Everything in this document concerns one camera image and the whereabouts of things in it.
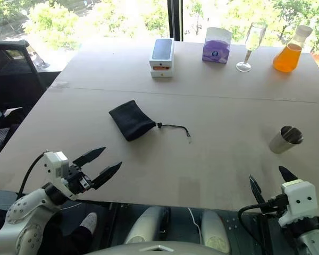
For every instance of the flask with orange liquid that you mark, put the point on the flask with orange liquid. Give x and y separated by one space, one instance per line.
287 59

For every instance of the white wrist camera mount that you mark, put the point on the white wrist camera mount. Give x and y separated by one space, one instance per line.
55 160
300 194

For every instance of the silver right robot leg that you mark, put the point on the silver right robot leg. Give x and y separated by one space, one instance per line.
214 231

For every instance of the silver robot leg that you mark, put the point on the silver robot leg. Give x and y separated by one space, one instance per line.
214 231
144 225

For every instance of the silver robot torso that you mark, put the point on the silver robot torso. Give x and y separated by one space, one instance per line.
159 248

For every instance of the black mesh office chair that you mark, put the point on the black mesh office chair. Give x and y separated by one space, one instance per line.
13 71

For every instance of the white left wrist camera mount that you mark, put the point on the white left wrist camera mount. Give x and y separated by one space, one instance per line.
55 160

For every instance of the stacked white phone boxes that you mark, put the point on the stacked white phone boxes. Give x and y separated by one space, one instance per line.
162 53

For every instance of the silver left robot leg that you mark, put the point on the silver left robot leg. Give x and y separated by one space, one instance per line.
144 225

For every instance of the clear champagne glass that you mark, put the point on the clear champagne glass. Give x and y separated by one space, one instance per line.
253 40

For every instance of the dark trouser leg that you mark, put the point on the dark trouser leg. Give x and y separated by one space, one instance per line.
66 236

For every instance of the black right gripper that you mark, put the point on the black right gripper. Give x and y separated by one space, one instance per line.
274 207

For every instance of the stainless steel cup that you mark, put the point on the stainless steel cup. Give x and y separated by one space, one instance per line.
281 142

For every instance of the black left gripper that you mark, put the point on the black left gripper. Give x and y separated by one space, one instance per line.
77 179

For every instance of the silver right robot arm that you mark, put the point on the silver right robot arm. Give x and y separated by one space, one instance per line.
313 239

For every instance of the dark window frame post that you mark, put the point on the dark window frame post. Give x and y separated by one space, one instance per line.
175 20

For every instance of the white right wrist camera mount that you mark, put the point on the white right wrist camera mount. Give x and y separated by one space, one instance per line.
300 194

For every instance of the white shoe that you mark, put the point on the white shoe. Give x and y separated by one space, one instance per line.
89 222

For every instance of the purple tissue pack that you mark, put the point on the purple tissue pack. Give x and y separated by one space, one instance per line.
215 51

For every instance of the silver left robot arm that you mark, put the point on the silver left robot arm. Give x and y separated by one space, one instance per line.
21 223

